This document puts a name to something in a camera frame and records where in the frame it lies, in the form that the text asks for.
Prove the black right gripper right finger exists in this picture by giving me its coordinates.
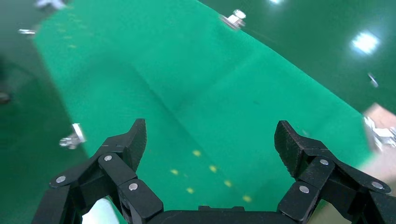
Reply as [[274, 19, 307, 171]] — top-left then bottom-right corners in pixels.
[[274, 120, 396, 224]]

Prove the large green tablecloth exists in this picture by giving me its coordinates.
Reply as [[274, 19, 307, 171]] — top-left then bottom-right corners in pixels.
[[32, 0, 375, 224]]

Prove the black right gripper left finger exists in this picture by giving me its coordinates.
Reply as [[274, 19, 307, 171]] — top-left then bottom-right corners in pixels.
[[31, 119, 164, 224]]

